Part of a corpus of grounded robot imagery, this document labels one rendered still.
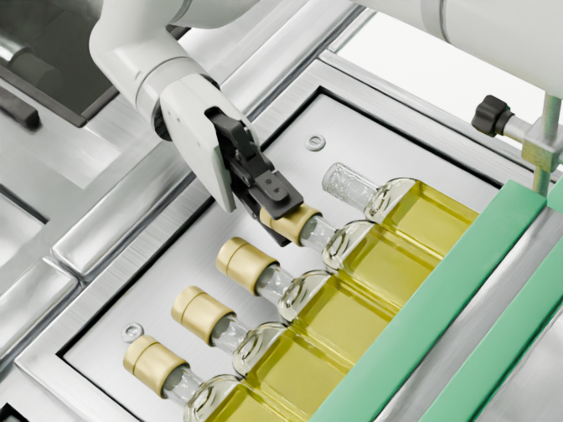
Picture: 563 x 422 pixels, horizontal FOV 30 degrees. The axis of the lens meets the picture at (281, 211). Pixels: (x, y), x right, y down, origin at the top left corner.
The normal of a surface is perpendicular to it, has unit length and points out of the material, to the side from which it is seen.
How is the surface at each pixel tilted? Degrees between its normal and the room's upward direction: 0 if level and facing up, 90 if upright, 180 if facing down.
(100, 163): 90
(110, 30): 79
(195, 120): 86
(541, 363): 90
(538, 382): 90
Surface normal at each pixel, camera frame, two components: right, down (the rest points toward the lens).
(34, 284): -0.11, -0.57
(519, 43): -0.64, 0.59
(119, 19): -0.59, 0.38
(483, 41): -0.62, 0.73
